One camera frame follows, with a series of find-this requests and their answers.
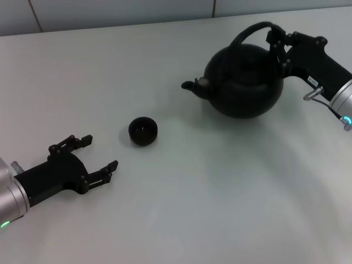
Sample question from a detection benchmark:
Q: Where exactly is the dark brown round teacup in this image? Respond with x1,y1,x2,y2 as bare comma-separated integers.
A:
128,116,160,147

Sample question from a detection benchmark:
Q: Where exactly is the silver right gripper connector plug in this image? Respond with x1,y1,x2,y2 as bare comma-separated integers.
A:
303,86,325,101

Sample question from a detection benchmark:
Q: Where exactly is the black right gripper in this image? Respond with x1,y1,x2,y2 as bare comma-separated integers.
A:
266,26,352,100

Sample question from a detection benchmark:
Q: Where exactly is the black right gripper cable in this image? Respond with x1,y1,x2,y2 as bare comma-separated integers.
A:
313,96,348,123

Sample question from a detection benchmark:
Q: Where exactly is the black round teapot with handle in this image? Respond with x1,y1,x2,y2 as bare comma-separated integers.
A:
180,21,285,119

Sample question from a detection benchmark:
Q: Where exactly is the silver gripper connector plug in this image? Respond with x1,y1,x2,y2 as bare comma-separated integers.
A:
10,161,25,174
303,86,325,101

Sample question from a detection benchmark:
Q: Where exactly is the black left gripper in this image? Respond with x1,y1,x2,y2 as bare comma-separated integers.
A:
13,134,119,208

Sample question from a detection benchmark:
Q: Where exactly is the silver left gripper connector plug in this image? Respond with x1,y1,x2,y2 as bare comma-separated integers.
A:
10,161,25,174

